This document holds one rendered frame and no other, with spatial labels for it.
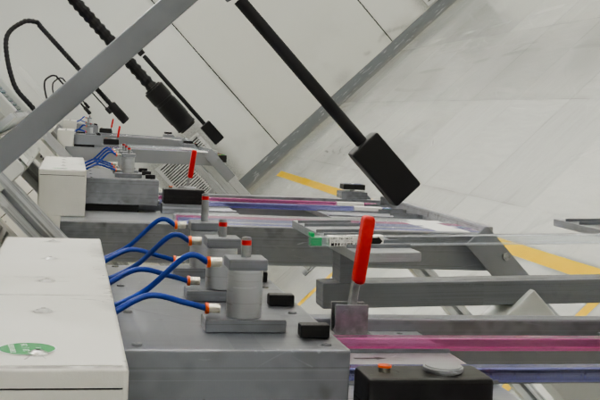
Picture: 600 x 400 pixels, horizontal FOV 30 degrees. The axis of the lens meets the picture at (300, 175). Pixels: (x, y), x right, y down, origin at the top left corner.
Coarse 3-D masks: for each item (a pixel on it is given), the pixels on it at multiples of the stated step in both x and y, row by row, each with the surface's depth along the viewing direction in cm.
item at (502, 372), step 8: (352, 368) 82; (480, 368) 84; (488, 368) 84; (496, 368) 84; (504, 368) 84; (512, 368) 84; (520, 368) 84; (528, 368) 84; (536, 368) 85; (544, 368) 85; (552, 368) 85; (560, 368) 85; (568, 368) 85; (576, 368) 85; (584, 368) 85; (592, 368) 86; (352, 376) 82; (488, 376) 84; (496, 376) 84; (504, 376) 84; (512, 376) 84; (520, 376) 84; (528, 376) 84; (536, 376) 85; (544, 376) 85; (552, 376) 85; (560, 376) 85; (568, 376) 85; (576, 376) 85; (584, 376) 85; (592, 376) 86
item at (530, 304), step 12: (528, 300) 134; (540, 300) 134; (492, 312) 137; (504, 312) 135; (516, 312) 134; (528, 312) 134; (540, 312) 134; (552, 312) 135; (552, 384) 135; (564, 384) 136; (576, 384) 136; (588, 384) 136; (552, 396) 141; (564, 396) 136; (576, 396) 136; (588, 396) 136
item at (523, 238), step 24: (312, 240) 119; (384, 240) 121; (408, 240) 121; (432, 240) 122; (456, 240) 123; (480, 240) 123; (504, 240) 124; (528, 240) 124; (552, 240) 125; (576, 240) 125
